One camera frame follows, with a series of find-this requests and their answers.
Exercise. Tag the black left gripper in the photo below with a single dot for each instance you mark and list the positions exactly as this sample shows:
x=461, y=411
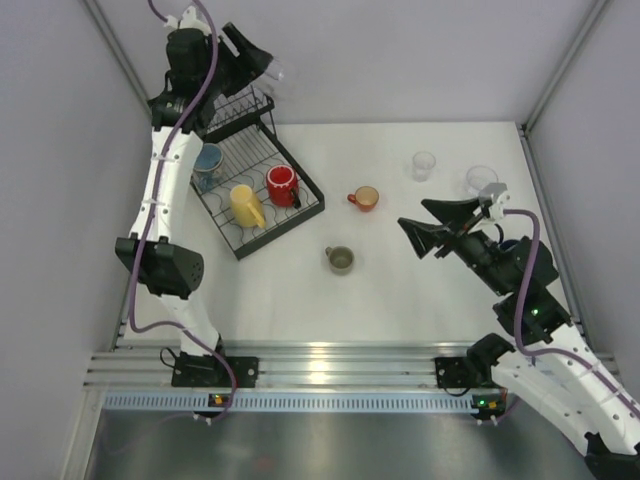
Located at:
x=232, y=51

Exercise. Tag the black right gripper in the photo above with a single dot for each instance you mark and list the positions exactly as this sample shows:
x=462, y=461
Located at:
x=455, y=236

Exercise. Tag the clear glass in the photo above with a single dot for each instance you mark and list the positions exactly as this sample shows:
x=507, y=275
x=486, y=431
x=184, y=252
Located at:
x=423, y=165
x=277, y=70
x=477, y=178

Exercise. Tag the dark blue mug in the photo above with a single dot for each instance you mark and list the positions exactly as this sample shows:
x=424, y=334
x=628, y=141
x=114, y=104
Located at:
x=508, y=244

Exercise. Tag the blue ceramic jug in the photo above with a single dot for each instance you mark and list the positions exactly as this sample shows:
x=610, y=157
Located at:
x=208, y=171

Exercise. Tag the black wire dish rack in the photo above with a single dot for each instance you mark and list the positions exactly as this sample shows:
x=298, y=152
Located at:
x=244, y=130

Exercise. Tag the red mug black handle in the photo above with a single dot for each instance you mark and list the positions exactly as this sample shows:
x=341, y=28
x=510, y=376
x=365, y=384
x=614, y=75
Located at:
x=283, y=186

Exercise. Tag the yellow mug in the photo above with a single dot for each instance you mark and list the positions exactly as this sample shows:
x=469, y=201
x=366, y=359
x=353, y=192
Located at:
x=246, y=207

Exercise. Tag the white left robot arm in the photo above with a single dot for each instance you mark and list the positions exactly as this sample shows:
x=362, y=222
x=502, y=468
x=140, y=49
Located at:
x=202, y=67

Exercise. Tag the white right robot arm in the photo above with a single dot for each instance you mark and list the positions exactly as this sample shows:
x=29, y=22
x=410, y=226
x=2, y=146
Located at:
x=543, y=358

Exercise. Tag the orange small cup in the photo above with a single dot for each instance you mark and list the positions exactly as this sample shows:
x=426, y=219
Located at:
x=365, y=198

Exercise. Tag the olive green small cup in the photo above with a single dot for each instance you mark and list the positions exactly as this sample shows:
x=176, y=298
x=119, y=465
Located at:
x=341, y=259

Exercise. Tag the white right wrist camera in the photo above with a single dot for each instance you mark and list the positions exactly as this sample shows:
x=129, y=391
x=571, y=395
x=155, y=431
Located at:
x=492, y=199

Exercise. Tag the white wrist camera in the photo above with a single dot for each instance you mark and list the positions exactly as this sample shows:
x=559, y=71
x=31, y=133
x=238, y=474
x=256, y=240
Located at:
x=191, y=17
x=492, y=199

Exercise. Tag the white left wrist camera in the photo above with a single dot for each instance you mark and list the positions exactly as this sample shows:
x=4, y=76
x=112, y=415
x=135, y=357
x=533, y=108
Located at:
x=191, y=17

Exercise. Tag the aluminium mounting rail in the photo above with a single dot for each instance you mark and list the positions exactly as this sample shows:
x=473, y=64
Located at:
x=286, y=366

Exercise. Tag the slotted cable duct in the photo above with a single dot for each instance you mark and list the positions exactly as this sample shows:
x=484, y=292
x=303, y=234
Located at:
x=293, y=402

